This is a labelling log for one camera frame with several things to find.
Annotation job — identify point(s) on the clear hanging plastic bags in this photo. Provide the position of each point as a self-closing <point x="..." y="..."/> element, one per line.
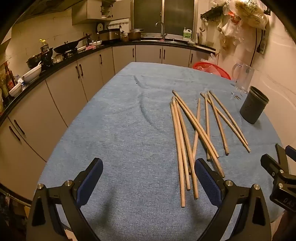
<point x="227" y="32"/>

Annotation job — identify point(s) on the pile of wooden chopsticks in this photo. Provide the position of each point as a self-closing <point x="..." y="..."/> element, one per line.
<point x="186" y="148"/>

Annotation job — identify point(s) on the red plastic basket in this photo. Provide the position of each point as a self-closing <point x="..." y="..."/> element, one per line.
<point x="222" y="72"/>

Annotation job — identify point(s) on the range hood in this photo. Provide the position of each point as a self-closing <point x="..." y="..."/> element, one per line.
<point x="46" y="5"/>

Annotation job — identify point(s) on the pink cloth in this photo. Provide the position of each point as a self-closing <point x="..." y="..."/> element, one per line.
<point x="90" y="47"/>

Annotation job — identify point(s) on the countertop utensil holder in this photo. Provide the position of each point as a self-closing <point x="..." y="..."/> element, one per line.
<point x="199" y="38"/>

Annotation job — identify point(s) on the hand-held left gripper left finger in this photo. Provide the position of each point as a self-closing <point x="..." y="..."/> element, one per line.
<point x="91" y="176"/>

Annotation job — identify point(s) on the kitchen window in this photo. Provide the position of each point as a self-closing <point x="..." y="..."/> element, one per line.
<point x="164" y="16"/>

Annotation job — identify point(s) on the black cooking pot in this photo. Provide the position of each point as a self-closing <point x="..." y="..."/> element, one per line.
<point x="34" y="62"/>

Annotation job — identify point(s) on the person's right forearm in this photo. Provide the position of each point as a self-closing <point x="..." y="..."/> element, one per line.
<point x="285" y="226"/>

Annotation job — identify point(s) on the blue table cloth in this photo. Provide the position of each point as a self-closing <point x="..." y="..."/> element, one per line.
<point x="127" y="139"/>

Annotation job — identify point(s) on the black wok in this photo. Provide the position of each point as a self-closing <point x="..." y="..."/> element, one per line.
<point x="68" y="47"/>

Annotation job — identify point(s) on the shallow white bowl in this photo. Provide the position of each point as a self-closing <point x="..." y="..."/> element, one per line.
<point x="95" y="43"/>

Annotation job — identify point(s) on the black wall rack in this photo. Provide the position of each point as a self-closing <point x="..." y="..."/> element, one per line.
<point x="211" y="13"/>

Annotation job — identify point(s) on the black jar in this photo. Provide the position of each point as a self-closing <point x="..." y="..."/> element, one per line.
<point x="47" y="58"/>

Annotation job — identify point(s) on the beige kitchen base cabinets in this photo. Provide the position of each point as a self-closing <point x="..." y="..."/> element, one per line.
<point x="64" y="92"/>

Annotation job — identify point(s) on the yellow cap oil bottle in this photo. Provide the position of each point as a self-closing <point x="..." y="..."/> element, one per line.
<point x="44" y="47"/>

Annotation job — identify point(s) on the steel rice cooker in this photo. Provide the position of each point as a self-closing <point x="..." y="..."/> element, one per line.
<point x="109" y="35"/>

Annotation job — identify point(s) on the wall power outlet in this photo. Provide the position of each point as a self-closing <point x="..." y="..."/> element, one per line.
<point x="262" y="47"/>

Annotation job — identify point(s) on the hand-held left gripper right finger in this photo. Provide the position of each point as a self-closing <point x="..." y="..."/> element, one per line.
<point x="207" y="179"/>

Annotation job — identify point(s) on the small metal bits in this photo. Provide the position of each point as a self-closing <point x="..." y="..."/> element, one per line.
<point x="236" y="96"/>

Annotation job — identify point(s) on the steel sink faucet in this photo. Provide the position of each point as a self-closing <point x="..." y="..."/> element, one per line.
<point x="162" y="29"/>

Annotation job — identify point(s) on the large white dish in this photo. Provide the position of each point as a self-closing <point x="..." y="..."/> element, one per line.
<point x="32" y="73"/>

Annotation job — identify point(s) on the dark grey utensil cup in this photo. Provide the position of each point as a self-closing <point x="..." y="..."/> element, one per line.
<point x="253" y="109"/>

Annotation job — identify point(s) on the brass cooking pot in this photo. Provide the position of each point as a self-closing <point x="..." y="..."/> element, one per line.
<point x="134" y="36"/>

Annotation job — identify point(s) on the clear glass pitcher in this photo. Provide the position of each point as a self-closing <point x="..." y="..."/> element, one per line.
<point x="244" y="76"/>

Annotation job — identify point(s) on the white plastic bag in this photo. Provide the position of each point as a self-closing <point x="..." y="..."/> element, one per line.
<point x="214" y="58"/>

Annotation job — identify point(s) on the black kitchen countertop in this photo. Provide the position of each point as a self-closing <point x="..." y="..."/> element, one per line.
<point x="57" y="67"/>

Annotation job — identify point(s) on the dark sauce bottle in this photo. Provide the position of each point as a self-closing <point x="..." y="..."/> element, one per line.
<point x="9" y="80"/>

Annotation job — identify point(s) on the small white bowl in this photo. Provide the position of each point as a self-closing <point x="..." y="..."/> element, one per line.
<point x="15" y="90"/>

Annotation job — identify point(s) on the beige upper kitchen cabinets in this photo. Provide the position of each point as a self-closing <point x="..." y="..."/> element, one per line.
<point x="90" y="11"/>

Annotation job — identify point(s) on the hanging plastic bag of food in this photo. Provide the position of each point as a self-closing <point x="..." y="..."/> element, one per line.
<point x="249" y="11"/>

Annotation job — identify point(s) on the green label detergent bottle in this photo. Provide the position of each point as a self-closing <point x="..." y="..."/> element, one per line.
<point x="187" y="34"/>

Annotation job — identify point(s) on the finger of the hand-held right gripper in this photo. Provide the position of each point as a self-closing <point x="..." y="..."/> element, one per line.
<point x="291" y="151"/>
<point x="271" y="165"/>

